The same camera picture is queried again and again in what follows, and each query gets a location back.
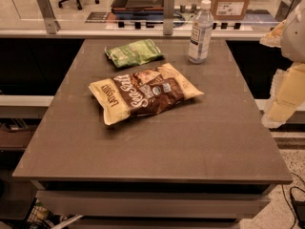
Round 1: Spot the middle metal bracket post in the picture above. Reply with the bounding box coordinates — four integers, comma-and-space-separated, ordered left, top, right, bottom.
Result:
163, 0, 174, 35

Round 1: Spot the metal bracket post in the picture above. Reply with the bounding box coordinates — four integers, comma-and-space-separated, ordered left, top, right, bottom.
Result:
36, 0, 60, 34
275, 0, 302, 22
163, 0, 174, 35

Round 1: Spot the cardboard box with label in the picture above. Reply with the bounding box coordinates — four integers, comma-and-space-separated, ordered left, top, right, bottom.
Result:
211, 0, 250, 20

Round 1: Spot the black power adapter with cable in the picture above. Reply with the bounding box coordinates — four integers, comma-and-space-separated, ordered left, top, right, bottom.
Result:
280, 172, 305, 229

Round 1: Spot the left metal bracket post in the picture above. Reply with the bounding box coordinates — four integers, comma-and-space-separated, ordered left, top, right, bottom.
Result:
36, 0, 60, 34

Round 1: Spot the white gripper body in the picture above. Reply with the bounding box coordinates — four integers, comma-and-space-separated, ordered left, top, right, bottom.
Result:
281, 0, 305, 63

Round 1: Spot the green snack bag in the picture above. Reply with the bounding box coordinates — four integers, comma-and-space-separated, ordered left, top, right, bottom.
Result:
105, 39, 163, 69

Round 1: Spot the dark tray on stand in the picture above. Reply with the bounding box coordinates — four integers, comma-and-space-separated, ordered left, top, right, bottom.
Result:
110, 0, 173, 15

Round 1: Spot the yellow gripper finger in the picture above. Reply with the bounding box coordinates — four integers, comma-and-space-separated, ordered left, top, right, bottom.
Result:
259, 20, 286, 48
261, 63, 305, 129

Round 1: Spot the brown sea salt chip bag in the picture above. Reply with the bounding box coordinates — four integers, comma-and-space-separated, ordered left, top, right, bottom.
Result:
89, 63, 202, 125

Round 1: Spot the right metal bracket post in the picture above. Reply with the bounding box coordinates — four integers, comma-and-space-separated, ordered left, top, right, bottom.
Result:
275, 0, 302, 22

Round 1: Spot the clear blue plastic water bottle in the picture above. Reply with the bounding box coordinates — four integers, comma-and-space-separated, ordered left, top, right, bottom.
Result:
188, 0, 214, 64

